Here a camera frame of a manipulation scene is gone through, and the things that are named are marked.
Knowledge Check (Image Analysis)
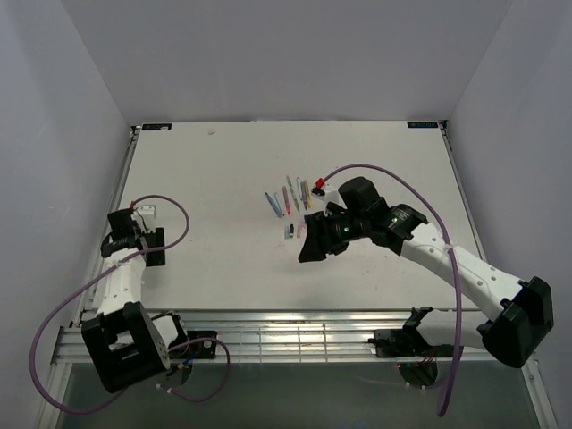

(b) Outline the blue corner label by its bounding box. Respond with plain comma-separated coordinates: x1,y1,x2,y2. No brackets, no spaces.
407,121,439,129
141,123,172,131

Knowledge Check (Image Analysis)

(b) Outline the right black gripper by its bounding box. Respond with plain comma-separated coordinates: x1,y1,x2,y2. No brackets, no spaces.
298,207,368,263

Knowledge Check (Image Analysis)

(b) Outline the yellow highlighter pen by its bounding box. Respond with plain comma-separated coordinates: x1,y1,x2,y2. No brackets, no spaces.
303,180,312,209

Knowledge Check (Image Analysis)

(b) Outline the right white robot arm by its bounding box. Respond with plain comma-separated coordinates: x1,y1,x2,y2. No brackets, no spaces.
299,176,554,368

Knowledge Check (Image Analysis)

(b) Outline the pink highlighter pen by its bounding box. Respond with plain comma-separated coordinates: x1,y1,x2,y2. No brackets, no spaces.
282,186,291,215

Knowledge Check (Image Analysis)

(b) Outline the right blue corner label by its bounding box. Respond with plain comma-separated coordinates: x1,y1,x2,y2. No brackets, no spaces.
407,121,439,129

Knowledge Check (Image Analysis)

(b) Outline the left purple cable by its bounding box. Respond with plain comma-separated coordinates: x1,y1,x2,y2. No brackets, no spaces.
29,194,231,412

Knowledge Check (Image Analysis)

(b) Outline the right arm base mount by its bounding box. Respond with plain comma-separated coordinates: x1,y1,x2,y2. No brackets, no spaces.
367,307,462,362

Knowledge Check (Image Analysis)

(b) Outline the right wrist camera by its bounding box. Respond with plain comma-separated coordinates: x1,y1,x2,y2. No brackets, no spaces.
311,179,340,212

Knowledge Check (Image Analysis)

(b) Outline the light blue pen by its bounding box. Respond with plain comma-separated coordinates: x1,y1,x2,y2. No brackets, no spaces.
265,192,283,218

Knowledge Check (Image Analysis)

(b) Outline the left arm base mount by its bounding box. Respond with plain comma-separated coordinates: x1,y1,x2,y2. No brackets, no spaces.
169,314,218,360

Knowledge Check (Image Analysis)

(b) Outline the purple highlighter pen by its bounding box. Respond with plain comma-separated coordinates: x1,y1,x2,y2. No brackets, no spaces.
300,181,309,210

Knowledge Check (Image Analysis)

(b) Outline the left blue corner label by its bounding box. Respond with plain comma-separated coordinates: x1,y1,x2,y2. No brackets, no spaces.
141,123,172,131

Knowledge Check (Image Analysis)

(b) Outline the aluminium rail frame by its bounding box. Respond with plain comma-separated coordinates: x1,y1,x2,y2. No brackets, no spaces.
49,310,537,370

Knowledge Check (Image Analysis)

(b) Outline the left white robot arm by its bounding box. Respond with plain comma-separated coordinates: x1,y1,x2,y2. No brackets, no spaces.
81,205,189,393

